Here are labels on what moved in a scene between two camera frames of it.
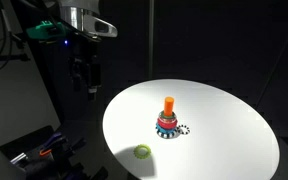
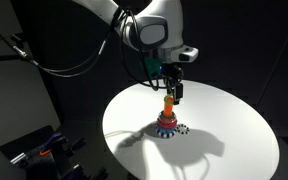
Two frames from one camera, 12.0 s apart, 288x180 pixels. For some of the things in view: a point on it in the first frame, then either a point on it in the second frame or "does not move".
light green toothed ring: (142, 151) -> (169, 98)
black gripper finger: (92, 90) -> (178, 92)
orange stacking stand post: (168, 106) does not move
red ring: (167, 123) does not move
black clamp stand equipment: (48, 153) does not move
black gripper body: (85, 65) -> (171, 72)
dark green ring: (162, 114) does not move
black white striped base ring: (167, 135) does not move
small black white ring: (178, 128) does not move
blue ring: (165, 130) does not move
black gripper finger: (78, 85) -> (169, 89)
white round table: (184, 129) does not move
